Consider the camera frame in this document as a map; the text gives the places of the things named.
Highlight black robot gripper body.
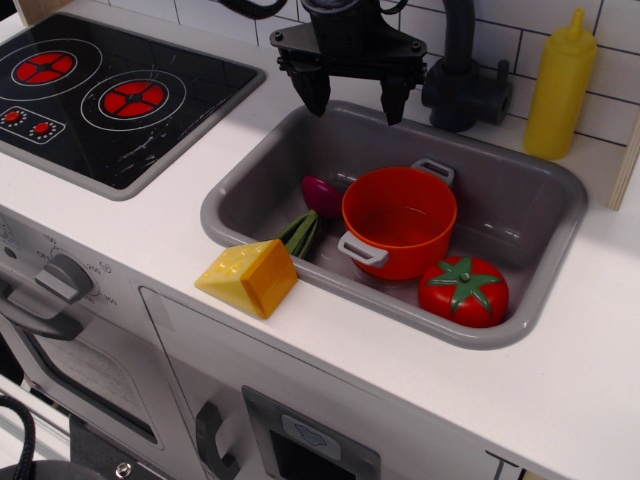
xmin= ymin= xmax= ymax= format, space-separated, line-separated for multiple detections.
xmin=270 ymin=0 xmax=426 ymax=83

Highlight dark grey toy faucet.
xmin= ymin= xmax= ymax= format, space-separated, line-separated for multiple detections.
xmin=421 ymin=0 xmax=513 ymax=132

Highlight black braided cable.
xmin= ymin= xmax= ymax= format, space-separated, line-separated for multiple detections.
xmin=0 ymin=394 xmax=37 ymax=480

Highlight grey oven door handle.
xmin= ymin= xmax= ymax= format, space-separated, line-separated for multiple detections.
xmin=0 ymin=279 xmax=85 ymax=342

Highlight toy oven door window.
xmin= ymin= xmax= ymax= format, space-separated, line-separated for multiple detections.
xmin=1 ymin=318 xmax=162 ymax=448

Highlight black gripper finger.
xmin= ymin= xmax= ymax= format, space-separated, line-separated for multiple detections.
xmin=290 ymin=63 xmax=331 ymax=117
xmin=381 ymin=77 xmax=408 ymax=126

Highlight orange toy pot grey handles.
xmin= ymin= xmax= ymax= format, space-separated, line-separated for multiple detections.
xmin=338 ymin=158 xmax=458 ymax=281

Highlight yellow squeeze bottle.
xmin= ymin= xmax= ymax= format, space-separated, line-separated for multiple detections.
xmin=523 ymin=8 xmax=598 ymax=160

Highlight dark cabinet door handle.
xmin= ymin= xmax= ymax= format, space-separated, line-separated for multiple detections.
xmin=196 ymin=402 xmax=240 ymax=480

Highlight grey oven knob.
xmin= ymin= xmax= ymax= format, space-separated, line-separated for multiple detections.
xmin=35 ymin=254 xmax=94 ymax=304

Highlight black toy stovetop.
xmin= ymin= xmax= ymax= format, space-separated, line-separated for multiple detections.
xmin=1 ymin=13 xmax=265 ymax=201

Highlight red toy tomato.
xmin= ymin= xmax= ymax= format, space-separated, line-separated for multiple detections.
xmin=418 ymin=256 xmax=510 ymax=328

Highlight yellow toy cheese wedge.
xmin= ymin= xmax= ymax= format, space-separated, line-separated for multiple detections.
xmin=194 ymin=239 xmax=298 ymax=319

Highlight grey plastic sink basin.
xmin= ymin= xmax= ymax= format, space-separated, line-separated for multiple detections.
xmin=201 ymin=101 xmax=588 ymax=350

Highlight grey dishwasher control panel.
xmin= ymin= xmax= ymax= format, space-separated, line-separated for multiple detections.
xmin=241 ymin=386 xmax=381 ymax=480

